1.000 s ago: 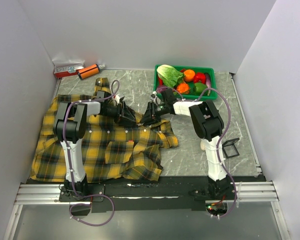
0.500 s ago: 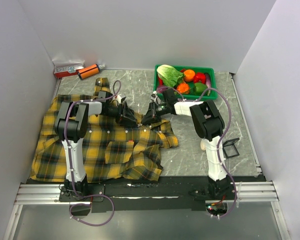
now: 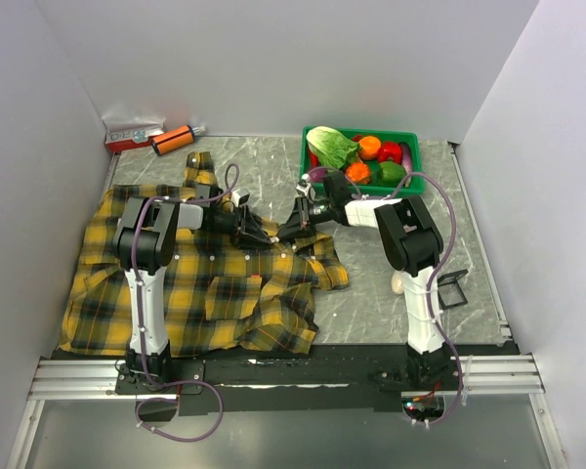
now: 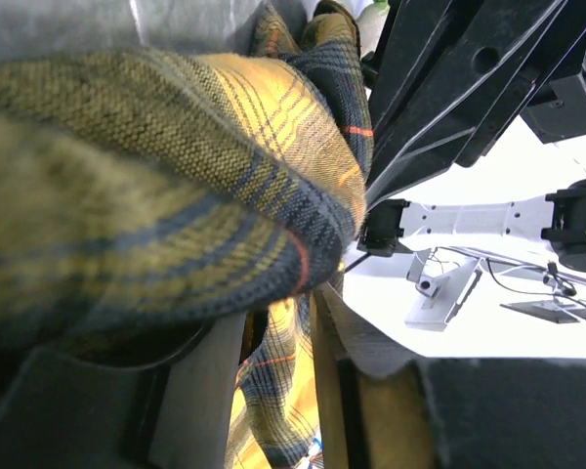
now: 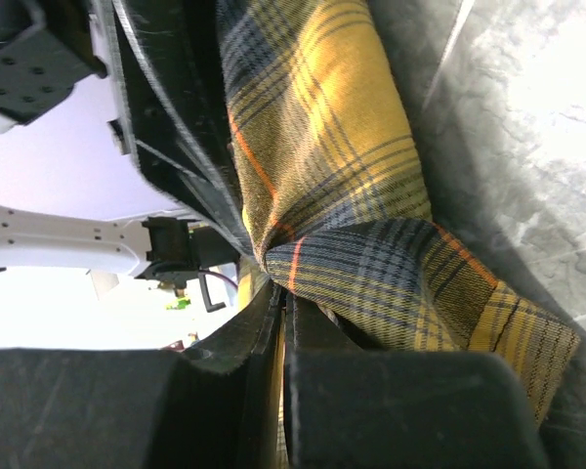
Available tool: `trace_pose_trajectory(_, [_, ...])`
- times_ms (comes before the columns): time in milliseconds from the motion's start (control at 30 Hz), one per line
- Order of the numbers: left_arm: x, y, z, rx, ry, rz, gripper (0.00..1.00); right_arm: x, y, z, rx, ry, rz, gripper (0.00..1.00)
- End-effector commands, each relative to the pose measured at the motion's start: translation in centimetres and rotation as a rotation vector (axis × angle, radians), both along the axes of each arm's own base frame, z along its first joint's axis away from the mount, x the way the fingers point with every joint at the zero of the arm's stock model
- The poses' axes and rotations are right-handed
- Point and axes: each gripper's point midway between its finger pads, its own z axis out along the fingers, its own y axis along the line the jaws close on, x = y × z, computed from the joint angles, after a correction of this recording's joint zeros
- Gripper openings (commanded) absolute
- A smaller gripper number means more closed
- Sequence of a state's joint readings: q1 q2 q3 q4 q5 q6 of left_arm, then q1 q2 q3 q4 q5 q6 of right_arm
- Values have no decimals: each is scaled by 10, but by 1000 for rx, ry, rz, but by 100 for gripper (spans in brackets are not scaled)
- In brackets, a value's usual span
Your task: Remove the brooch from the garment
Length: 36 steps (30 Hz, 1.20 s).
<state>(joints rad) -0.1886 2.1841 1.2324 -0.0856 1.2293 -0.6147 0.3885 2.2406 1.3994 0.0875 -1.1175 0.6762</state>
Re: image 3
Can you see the red bell pepper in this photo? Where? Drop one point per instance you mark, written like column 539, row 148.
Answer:
column 390, row 151

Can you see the orange carrot slice toy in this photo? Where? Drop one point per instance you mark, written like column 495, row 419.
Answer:
column 359, row 173

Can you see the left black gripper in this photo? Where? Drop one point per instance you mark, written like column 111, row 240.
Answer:
column 247, row 230

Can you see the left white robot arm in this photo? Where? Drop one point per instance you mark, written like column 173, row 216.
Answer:
column 144, row 244

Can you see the orange black cylinder tool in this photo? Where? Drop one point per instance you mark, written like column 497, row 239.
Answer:
column 176, row 139

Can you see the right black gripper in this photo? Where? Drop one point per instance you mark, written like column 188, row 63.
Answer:
column 301, row 224

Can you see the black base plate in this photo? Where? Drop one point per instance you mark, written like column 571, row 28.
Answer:
column 341, row 376

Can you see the red white cardboard box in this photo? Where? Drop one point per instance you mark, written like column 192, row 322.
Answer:
column 132, row 133

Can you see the orange fruit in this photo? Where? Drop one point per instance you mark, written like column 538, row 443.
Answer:
column 369, row 147

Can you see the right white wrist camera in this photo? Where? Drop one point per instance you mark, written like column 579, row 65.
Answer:
column 305, row 189

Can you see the napa cabbage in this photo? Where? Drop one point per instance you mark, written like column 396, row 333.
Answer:
column 331, row 147

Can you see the green bell pepper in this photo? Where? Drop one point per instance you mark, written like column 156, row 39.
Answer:
column 389, row 174

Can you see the black square frame near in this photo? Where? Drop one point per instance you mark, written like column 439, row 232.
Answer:
column 450, row 292

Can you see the yellow plaid shirt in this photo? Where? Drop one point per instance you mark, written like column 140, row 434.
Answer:
column 216, row 296

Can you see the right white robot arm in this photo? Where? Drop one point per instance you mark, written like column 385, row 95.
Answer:
column 412, row 245

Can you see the white daikon radish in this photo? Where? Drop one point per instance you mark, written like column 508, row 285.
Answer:
column 397, row 284

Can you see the purple eggplant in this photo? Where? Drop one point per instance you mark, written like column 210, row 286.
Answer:
column 406, row 157

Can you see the purple onion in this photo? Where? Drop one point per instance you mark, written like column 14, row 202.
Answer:
column 317, row 174

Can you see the green plastic crate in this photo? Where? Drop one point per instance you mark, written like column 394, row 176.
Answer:
column 373, row 161

